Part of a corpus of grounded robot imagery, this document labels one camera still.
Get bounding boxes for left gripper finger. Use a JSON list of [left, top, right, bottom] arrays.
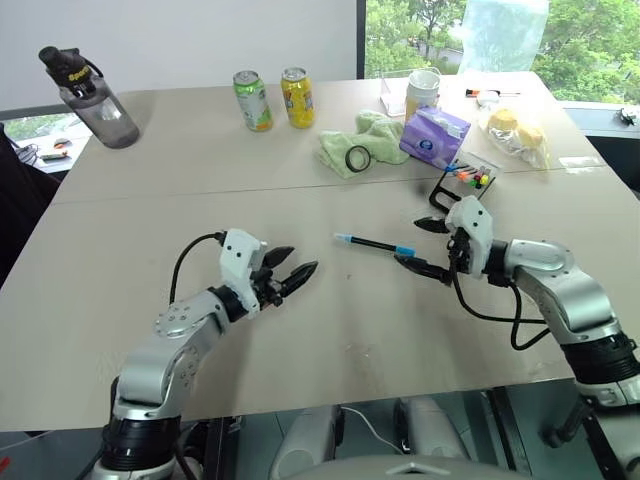
[[280, 259, 320, 297], [263, 245, 296, 269]]

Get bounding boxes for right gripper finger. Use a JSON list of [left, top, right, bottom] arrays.
[[392, 253, 454, 288], [412, 215, 449, 234]]

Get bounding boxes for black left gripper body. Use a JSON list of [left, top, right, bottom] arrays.
[[249, 262, 290, 312]]

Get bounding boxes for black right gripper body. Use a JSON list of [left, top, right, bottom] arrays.
[[446, 227, 474, 276]]

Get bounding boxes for black pen with blue cap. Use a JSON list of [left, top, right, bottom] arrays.
[[333, 231, 417, 258]]

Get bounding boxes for red and black pen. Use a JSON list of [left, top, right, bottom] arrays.
[[464, 87, 522, 98]]

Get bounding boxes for box of coloured markers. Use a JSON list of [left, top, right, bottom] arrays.
[[428, 160, 503, 212]]

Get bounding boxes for purple tissue pack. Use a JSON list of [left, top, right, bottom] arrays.
[[398, 104, 473, 169]]

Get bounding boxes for light green cloth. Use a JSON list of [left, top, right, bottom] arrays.
[[314, 109, 412, 180]]

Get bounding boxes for black tape roll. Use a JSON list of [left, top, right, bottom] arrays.
[[344, 145, 372, 176]]

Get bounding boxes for clear bag with bread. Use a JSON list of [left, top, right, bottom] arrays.
[[476, 101, 552, 170]]

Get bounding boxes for yellow bread bun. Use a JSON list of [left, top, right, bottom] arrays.
[[516, 124, 546, 150], [488, 108, 518, 133]]

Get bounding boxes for clear plastic box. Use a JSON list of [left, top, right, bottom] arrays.
[[377, 74, 412, 118]]

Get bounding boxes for white plastic cup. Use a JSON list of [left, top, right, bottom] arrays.
[[404, 68, 443, 124]]

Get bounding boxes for clear plastic wrapper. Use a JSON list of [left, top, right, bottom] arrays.
[[558, 156, 602, 174]]

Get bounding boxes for grey rounded robot leg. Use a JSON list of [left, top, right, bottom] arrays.
[[393, 396, 472, 464], [268, 403, 347, 480]]

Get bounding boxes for green drink can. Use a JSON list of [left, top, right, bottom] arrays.
[[232, 69, 275, 133]]

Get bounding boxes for yellow drink can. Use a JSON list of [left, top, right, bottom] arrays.
[[279, 66, 317, 130]]

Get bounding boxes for black table leg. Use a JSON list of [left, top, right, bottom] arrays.
[[485, 388, 532, 474]]

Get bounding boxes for large clear plastic bag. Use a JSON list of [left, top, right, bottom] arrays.
[[458, 0, 551, 77]]

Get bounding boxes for grey robot torso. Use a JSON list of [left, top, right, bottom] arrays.
[[298, 455, 504, 480]]

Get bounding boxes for grey water bottle black lid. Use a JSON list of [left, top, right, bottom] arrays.
[[38, 45, 141, 150]]

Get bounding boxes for black metal stand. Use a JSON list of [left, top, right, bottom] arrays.
[[542, 397, 634, 480]]

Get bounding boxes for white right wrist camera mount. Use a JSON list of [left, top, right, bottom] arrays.
[[444, 195, 495, 278]]

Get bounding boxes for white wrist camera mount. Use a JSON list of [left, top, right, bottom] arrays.
[[219, 228, 270, 320], [444, 195, 495, 278]]

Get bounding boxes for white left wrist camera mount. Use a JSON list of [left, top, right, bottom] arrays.
[[219, 228, 270, 320]]

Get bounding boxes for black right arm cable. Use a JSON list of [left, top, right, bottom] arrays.
[[448, 252, 551, 352]]

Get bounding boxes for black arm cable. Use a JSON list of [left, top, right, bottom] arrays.
[[169, 231, 225, 305], [448, 252, 551, 352]]

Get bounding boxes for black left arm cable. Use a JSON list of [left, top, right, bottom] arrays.
[[169, 231, 225, 305]]

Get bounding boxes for thin white cable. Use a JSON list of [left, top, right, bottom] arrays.
[[338, 406, 402, 455]]

